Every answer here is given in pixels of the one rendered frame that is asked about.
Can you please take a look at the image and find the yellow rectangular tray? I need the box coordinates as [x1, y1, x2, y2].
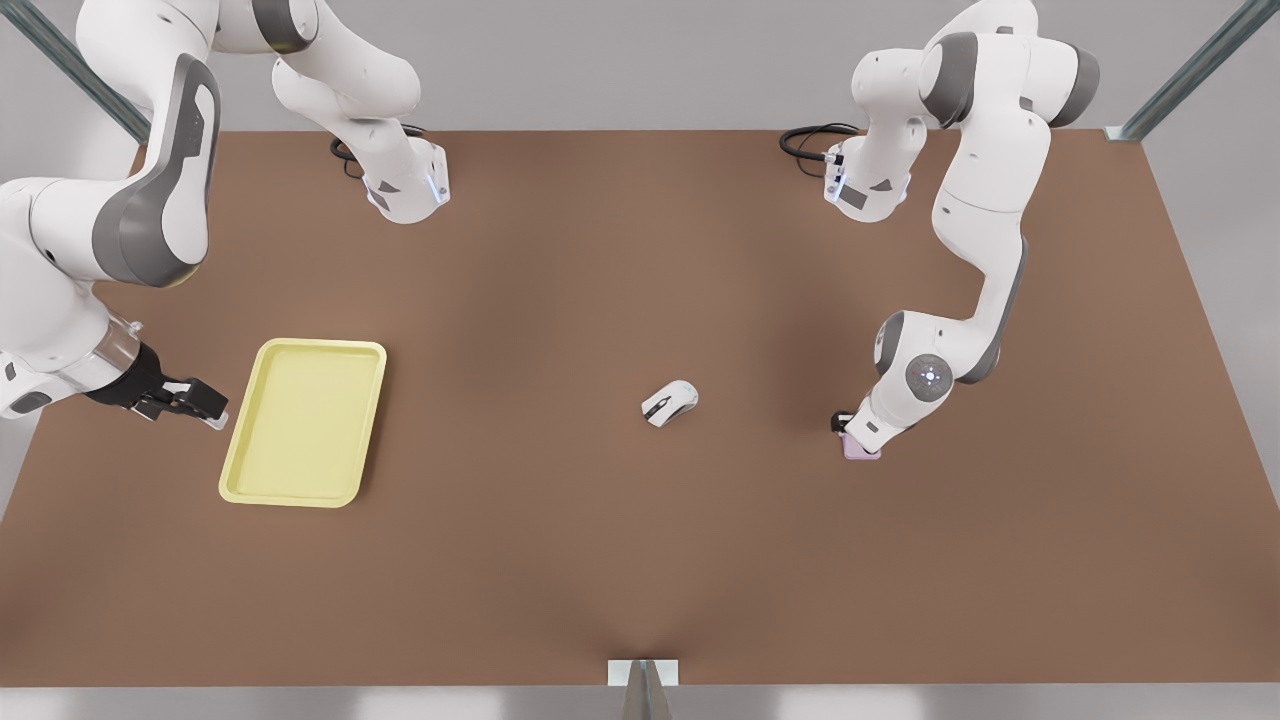
[218, 338, 388, 509]

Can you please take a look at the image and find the white computer mouse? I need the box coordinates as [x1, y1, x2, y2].
[641, 380, 700, 429]

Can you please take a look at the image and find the black cable loop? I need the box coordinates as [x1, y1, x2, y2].
[330, 123, 429, 181]
[779, 123, 865, 181]

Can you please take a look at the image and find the silver frame post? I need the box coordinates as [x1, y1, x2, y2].
[1104, 0, 1280, 143]
[608, 659, 680, 720]
[0, 0, 153, 146]

